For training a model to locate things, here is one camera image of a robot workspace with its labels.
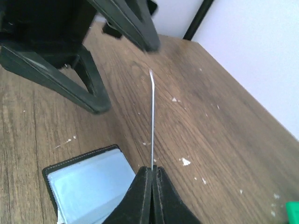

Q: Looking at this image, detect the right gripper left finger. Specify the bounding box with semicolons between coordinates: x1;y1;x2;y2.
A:
104;167;152;224

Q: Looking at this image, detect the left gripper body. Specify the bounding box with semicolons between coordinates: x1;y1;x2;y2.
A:
0;0;97;68

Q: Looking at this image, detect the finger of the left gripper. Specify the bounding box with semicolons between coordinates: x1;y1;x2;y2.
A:
0;43;111;114
90;0;161;52

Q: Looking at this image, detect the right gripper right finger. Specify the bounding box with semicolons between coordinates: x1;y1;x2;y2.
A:
152;166;201;224

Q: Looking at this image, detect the black card holder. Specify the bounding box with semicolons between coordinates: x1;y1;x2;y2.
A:
42;145;135;224

